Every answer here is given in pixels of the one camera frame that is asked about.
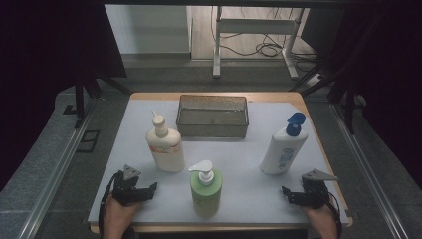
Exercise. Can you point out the grey metal mesh basket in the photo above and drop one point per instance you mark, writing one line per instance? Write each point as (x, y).
(212, 126)

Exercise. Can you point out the white metal desk frame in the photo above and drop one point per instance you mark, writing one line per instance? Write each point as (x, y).
(255, 26)

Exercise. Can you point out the person's left hand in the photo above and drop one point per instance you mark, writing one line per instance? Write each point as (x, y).
(119, 217)

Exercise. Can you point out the black metal stand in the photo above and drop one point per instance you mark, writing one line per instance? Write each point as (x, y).
(79, 103)
(349, 109)

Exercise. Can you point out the green pump bottle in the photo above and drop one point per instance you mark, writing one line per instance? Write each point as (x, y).
(205, 199)

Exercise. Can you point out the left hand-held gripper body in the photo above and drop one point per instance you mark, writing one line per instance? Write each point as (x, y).
(127, 192)

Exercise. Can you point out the person's right hand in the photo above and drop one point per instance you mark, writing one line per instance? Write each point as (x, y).
(323, 219)

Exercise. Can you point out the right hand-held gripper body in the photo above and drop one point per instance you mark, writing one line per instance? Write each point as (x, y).
(315, 195)

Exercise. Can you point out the white bottle with blue cap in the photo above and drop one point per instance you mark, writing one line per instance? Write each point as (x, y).
(282, 152)

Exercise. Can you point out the aluminium rail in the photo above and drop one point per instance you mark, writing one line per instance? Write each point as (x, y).
(368, 172)
(56, 172)

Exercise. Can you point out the black curtain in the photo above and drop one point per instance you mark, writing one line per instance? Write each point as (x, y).
(40, 66)
(384, 73)

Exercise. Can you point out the white partition panel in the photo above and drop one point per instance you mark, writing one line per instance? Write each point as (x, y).
(149, 30)

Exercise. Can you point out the white table mat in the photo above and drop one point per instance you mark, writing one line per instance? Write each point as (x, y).
(249, 199)

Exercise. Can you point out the cream ribbed nozzle bottle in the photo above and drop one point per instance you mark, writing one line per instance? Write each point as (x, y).
(166, 149)

